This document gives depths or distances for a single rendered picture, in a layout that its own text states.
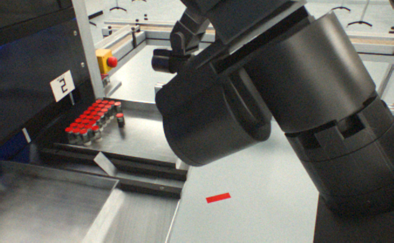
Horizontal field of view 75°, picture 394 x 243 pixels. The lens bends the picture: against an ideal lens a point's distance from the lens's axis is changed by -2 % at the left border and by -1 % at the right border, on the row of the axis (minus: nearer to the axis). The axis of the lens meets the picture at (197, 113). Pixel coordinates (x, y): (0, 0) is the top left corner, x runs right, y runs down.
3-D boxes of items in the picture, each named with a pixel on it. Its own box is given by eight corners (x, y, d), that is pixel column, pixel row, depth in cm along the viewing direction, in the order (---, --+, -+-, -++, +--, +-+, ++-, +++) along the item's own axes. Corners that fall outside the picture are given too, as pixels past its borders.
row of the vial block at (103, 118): (81, 145, 73) (77, 132, 70) (112, 112, 87) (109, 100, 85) (88, 147, 72) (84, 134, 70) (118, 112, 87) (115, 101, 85)
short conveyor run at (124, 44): (85, 102, 101) (75, 64, 92) (51, 98, 104) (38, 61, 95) (149, 46, 157) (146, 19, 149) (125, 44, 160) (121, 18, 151)
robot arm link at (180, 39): (182, 33, 62) (199, 29, 68) (143, 30, 67) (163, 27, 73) (183, 81, 67) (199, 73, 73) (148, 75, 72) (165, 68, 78)
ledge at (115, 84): (75, 95, 101) (74, 91, 100) (92, 81, 112) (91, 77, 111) (107, 99, 99) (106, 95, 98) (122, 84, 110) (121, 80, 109)
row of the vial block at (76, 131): (74, 144, 73) (70, 131, 71) (106, 111, 88) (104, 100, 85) (81, 145, 73) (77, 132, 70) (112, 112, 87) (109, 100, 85)
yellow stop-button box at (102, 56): (88, 73, 96) (83, 54, 92) (98, 66, 102) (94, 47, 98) (106, 74, 95) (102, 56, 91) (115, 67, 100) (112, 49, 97)
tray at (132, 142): (57, 153, 70) (53, 143, 69) (105, 105, 92) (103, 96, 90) (176, 173, 64) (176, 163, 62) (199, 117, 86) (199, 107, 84)
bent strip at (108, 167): (98, 177, 63) (92, 159, 60) (104, 168, 65) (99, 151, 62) (152, 186, 61) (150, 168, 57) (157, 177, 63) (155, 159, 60)
